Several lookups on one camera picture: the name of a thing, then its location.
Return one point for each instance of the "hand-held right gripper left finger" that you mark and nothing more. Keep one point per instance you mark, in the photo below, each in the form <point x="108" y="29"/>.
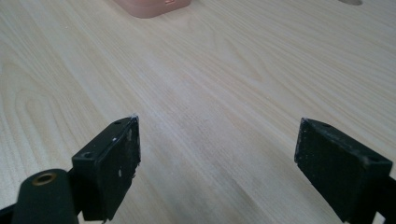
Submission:
<point x="106" y="174"/>

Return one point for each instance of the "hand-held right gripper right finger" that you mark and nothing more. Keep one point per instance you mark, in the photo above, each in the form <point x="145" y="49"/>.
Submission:
<point x="339" y="174"/>

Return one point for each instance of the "grey round object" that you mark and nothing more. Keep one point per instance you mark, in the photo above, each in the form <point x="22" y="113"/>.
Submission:
<point x="350" y="2"/>

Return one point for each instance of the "pink plastic box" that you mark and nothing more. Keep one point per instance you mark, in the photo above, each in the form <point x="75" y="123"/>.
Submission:
<point x="149" y="6"/>

